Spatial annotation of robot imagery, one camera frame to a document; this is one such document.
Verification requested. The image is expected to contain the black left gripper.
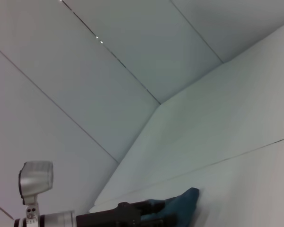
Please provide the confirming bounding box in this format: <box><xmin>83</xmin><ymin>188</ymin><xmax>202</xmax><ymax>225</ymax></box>
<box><xmin>75</xmin><ymin>200</ymin><xmax>177</xmax><ymax>227</ymax></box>

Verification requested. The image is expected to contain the teal blue FREE t-shirt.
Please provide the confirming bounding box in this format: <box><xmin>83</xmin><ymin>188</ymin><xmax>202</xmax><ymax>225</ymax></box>
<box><xmin>141</xmin><ymin>187</ymin><xmax>201</xmax><ymax>227</ymax></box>

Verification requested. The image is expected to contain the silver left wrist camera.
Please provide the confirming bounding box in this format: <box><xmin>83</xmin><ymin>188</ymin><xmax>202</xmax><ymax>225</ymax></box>
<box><xmin>18</xmin><ymin>160</ymin><xmax>54</xmax><ymax>218</ymax></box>

